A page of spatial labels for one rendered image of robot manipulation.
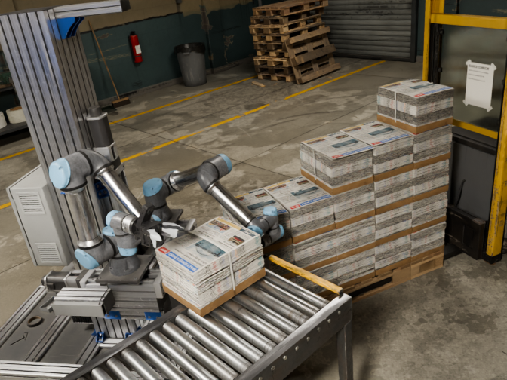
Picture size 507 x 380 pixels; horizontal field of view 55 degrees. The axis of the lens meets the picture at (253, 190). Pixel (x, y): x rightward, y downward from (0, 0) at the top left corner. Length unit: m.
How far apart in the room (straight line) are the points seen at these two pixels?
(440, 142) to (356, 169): 0.61
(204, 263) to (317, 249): 1.10
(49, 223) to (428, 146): 2.22
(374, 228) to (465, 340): 0.82
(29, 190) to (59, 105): 0.49
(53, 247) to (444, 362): 2.20
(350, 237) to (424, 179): 0.61
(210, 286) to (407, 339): 1.47
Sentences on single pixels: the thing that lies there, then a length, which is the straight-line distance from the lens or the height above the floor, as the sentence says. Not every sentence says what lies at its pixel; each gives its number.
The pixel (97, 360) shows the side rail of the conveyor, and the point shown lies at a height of 0.80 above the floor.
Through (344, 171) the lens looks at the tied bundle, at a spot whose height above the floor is 0.96.
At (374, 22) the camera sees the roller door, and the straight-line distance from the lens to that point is 10.29.
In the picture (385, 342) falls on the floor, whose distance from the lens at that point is 3.09.
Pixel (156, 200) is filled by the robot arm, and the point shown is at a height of 0.96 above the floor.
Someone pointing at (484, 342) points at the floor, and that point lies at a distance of 3.19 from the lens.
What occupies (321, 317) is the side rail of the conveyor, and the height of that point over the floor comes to 0.80.
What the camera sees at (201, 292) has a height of 0.92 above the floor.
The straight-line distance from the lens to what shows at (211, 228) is 2.23.
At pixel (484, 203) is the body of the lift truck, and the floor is 0.36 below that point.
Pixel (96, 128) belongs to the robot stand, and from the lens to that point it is 2.45.
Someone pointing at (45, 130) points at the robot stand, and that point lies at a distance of 2.49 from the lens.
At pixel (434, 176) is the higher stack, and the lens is 3.30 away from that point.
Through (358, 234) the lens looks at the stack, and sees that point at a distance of 3.07.
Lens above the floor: 2.13
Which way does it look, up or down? 26 degrees down
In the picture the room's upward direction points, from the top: 7 degrees counter-clockwise
